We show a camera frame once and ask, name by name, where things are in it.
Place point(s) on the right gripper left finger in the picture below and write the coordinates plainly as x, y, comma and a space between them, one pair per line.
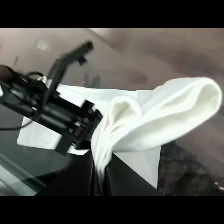
75, 180

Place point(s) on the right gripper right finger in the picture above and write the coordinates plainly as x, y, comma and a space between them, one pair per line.
128, 181

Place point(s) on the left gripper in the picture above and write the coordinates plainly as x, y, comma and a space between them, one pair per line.
50, 110

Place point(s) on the white T-shirt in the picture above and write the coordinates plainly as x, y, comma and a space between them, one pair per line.
156, 116

